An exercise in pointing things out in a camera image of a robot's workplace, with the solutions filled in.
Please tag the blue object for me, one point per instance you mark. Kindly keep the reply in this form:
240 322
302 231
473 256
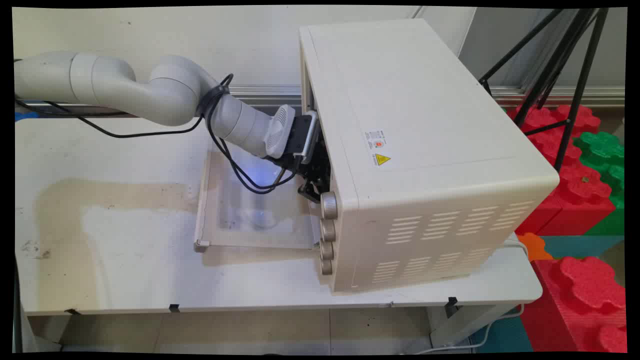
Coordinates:
24 116

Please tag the white table leg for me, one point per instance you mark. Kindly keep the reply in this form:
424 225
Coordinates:
465 322

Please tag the aluminium wall rail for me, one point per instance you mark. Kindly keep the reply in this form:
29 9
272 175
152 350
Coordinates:
550 95

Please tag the glass oven door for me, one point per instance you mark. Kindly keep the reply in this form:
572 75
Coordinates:
240 220

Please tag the white label sticker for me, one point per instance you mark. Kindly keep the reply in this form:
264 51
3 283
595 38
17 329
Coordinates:
375 139

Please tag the big red foam block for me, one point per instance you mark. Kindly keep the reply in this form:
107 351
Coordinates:
580 305

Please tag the cream toaster oven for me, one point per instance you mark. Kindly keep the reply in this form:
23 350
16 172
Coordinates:
430 150

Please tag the large metal oven knob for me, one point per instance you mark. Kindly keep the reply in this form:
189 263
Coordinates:
328 205

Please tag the green foam block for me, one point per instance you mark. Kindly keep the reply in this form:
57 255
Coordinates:
605 155

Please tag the yellow warning sticker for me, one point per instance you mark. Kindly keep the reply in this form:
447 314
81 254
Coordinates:
382 159

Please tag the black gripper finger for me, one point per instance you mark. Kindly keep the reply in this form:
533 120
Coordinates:
311 191

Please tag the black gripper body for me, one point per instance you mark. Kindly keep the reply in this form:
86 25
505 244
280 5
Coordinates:
320 167

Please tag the orange foam piece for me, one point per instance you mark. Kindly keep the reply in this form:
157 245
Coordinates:
536 247

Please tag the black tripod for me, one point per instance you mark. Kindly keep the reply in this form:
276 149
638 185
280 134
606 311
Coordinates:
575 75

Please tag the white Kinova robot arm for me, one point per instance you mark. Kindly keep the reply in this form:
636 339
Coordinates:
165 95

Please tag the black table edge clip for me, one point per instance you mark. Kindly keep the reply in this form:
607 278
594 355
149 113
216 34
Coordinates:
72 312
452 301
174 308

